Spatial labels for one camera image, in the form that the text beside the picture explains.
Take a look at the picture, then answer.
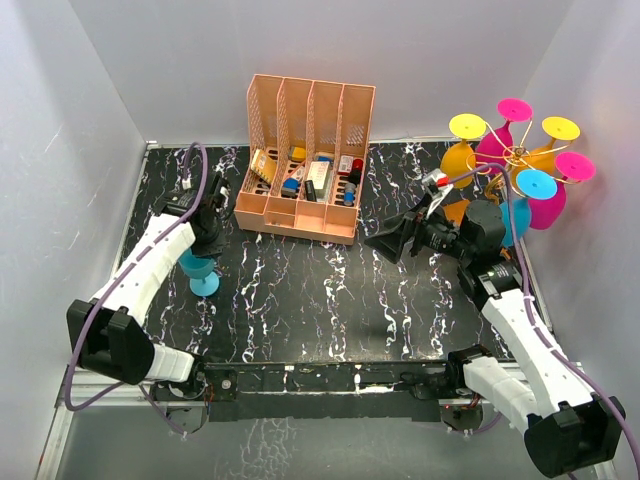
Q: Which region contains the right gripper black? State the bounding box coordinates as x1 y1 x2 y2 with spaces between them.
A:
364 193 474 263

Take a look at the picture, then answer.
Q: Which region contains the blue wine glass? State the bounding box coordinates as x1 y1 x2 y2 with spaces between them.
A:
178 250 220 297
499 169 558 248

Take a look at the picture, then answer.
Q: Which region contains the yellow orange wine glass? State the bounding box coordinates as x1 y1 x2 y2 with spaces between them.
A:
440 113 487 179
522 116 581 176

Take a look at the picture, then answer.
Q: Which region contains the magenta wine glass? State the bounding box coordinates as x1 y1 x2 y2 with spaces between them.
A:
529 152 596 230
475 98 533 167

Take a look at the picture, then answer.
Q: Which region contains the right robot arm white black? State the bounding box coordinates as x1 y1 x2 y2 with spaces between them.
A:
364 194 625 478

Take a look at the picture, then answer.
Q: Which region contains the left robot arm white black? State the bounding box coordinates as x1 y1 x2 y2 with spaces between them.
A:
66 174 230 399

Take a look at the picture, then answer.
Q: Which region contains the wooden rack base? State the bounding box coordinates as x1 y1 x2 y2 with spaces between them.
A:
442 199 470 226

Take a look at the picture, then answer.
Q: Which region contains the blue grey stamp right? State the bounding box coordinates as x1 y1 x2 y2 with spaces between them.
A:
343 182 357 207

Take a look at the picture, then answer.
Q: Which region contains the blue grey stamp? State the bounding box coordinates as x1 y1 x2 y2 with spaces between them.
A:
343 182 357 207
281 177 301 198

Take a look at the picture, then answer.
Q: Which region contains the red black stamp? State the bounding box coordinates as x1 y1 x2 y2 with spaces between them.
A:
348 158 364 185

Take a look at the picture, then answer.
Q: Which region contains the yellow spiral notebook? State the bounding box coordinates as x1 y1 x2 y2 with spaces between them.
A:
249 149 278 186

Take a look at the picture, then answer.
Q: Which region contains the red white small box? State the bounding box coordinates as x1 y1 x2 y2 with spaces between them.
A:
337 155 354 176

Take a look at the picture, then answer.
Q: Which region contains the black marker block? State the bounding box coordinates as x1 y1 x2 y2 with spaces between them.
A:
304 180 317 202

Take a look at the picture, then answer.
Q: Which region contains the blue grey stamp left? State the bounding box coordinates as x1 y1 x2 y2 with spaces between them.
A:
281 177 301 198

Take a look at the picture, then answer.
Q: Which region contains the white paper box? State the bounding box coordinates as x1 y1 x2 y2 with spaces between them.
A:
306 160 332 198

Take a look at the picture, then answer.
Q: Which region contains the yellow grey eraser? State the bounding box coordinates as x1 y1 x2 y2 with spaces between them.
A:
289 146 306 163

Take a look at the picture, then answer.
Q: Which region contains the peach plastic file organizer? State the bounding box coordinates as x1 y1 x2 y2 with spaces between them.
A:
234 74 376 245

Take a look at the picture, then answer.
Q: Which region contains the black front base bar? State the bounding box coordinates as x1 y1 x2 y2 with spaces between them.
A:
203 361 455 422

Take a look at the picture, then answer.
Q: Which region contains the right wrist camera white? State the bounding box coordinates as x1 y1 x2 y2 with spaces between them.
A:
421 169 453 217

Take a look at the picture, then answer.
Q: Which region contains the gold wire glass rack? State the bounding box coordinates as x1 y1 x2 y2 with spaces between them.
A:
475 116 581 203

